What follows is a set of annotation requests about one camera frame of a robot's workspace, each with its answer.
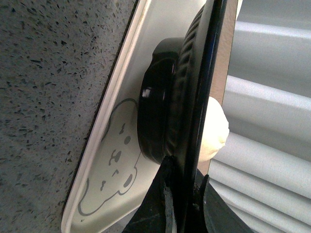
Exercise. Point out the beige plate with black rim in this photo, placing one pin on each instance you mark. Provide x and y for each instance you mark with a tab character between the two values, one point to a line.
174	92

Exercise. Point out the white steamed bun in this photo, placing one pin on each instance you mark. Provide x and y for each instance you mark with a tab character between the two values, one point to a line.
215	132

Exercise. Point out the cream bear print tray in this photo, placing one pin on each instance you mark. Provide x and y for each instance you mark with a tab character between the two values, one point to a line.
113	176

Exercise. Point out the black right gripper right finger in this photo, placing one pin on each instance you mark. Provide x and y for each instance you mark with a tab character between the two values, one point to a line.
211	213

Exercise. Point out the grey pleated curtain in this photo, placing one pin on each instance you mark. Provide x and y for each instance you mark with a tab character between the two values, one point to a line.
263	172

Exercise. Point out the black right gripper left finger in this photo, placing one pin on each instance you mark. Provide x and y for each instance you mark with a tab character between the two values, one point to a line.
157	212

